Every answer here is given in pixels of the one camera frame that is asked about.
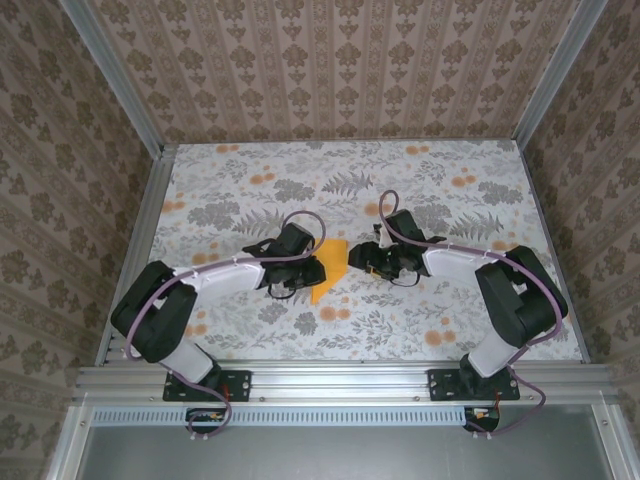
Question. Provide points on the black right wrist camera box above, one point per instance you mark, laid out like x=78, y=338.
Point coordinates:
x=400, y=226

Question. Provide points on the black connector board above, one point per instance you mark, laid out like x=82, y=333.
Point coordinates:
x=207, y=420
x=482, y=420

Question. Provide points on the yellow paper sheet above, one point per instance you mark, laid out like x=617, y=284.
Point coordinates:
x=336, y=255

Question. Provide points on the floral tablecloth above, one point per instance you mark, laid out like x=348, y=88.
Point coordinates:
x=400, y=320

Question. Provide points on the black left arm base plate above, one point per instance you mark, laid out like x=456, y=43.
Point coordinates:
x=240, y=385

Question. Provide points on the aluminium side rail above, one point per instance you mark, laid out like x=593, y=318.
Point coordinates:
x=152, y=200
x=540, y=200

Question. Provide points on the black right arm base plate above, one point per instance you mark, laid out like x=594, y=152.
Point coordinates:
x=442, y=385

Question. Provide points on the aluminium corner post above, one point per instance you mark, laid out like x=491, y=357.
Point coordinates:
x=117, y=75
x=552, y=75

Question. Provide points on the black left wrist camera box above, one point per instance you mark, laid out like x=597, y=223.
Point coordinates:
x=294, y=239

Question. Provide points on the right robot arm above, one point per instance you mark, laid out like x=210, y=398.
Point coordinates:
x=520, y=305

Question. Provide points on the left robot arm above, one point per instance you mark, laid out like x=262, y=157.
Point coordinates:
x=150, y=310

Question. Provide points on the aluminium cross rail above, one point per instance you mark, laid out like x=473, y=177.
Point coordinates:
x=340, y=382

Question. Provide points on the grey metal panel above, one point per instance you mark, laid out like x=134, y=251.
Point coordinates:
x=350, y=455

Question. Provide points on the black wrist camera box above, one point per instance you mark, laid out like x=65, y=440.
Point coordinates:
x=400, y=226
x=294, y=239

